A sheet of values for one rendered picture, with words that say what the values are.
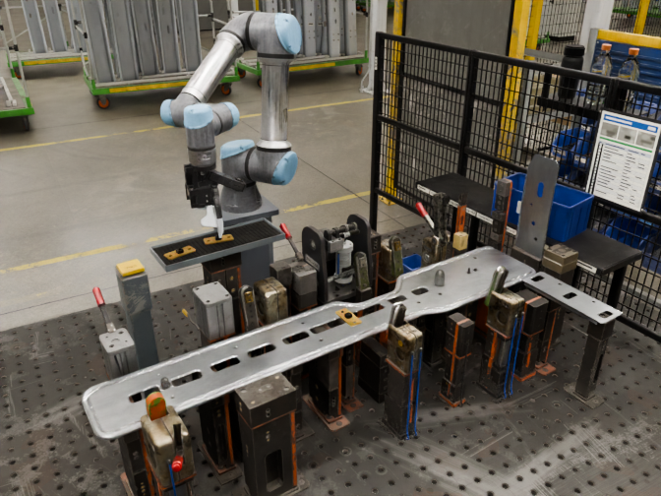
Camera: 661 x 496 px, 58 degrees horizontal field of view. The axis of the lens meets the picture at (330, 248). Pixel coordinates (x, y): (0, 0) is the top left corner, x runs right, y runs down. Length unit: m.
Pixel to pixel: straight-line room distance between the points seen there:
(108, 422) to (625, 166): 1.71
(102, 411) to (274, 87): 1.08
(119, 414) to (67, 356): 0.78
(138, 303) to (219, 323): 0.24
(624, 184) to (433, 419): 1.00
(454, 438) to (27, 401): 1.28
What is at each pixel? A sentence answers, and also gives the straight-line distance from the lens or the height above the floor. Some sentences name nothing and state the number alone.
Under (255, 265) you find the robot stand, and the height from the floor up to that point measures 0.90.
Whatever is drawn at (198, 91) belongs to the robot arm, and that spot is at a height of 1.56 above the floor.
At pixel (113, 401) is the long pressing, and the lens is 1.52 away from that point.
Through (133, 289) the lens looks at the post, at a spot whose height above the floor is 1.10.
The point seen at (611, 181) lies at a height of 1.22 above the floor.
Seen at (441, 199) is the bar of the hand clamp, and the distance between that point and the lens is 1.96.
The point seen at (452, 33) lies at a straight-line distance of 4.16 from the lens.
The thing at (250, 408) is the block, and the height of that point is 1.03.
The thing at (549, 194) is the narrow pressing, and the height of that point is 1.23.
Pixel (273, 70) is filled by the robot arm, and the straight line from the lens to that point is 1.96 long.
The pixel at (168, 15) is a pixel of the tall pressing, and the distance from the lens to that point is 8.72.
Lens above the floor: 1.95
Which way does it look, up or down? 27 degrees down
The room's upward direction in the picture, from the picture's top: straight up
